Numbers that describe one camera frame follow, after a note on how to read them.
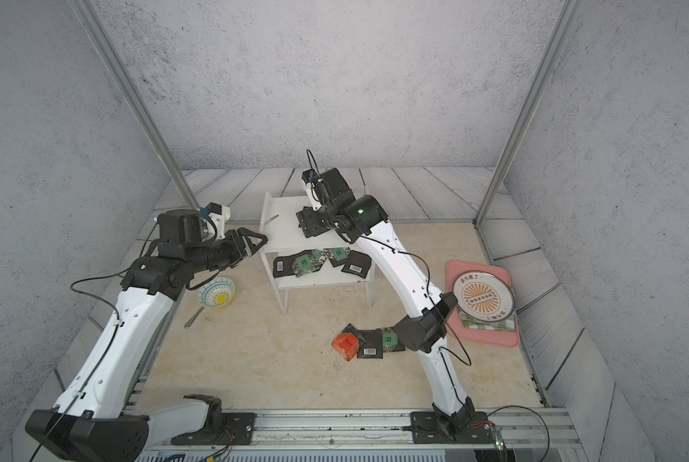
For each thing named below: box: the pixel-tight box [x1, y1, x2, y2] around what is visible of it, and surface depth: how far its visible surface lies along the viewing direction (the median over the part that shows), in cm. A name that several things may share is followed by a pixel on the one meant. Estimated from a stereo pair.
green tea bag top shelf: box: [295, 205, 332, 238], surface depth 68 cm
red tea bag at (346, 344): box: [331, 332, 359, 362], surface depth 89 cm
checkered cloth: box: [458, 308, 517, 333], surface depth 92 cm
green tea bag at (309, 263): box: [291, 249, 328, 279], surface depth 89 cm
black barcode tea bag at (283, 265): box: [272, 250, 311, 279], surface depth 89 cm
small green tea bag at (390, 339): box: [379, 327, 399, 353], surface depth 89 cm
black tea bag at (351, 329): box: [340, 323, 367, 342], surface depth 91 cm
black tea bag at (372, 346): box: [357, 329, 383, 360], surface depth 88 cm
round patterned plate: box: [452, 270, 515, 324], surface depth 98 cm
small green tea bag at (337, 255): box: [323, 246, 351, 268], surface depth 92 cm
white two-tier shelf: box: [259, 191, 377, 315], surface depth 80 cm
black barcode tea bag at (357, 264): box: [340, 250, 372, 280], surface depth 89 cm
